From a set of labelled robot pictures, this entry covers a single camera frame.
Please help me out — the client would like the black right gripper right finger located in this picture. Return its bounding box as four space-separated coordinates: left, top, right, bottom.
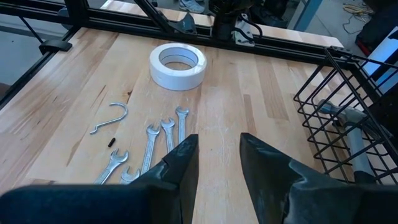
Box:
239 132 398 224

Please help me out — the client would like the white tape roll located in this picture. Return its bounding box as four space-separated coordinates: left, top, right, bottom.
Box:
149 42 208 91

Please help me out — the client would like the chrome combination wrench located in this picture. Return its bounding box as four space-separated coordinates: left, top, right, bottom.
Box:
141 124 161 175
119 166 141 184
93 148 129 185
160 118 176 154
175 106 190 144

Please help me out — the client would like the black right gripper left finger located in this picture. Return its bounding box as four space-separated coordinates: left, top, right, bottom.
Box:
0 133 200 224

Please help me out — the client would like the black frame clamp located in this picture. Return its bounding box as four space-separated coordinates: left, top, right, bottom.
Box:
39 39 73 55

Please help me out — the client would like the black wire basket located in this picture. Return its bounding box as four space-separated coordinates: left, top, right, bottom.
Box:
294 46 398 184

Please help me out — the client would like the black-handled steel hammer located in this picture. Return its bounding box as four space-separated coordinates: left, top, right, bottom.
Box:
317 99 393 184

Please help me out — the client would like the person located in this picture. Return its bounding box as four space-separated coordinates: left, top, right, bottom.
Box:
178 0 206 14

